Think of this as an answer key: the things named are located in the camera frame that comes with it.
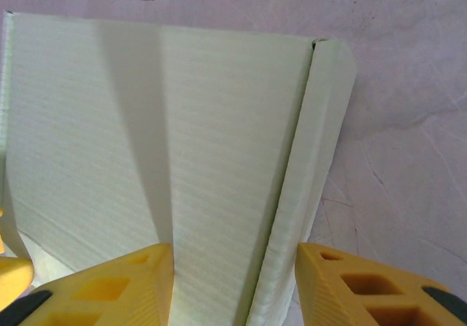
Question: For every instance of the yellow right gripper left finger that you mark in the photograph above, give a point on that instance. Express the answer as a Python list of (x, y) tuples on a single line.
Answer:
[(120, 289)]

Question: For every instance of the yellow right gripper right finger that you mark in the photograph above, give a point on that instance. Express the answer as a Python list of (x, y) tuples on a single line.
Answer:
[(328, 289)]

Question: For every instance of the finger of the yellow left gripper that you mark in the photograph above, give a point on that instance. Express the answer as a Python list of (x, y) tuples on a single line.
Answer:
[(14, 275)]

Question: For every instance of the light green paper box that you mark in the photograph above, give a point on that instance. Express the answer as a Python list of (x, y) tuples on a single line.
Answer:
[(219, 140)]

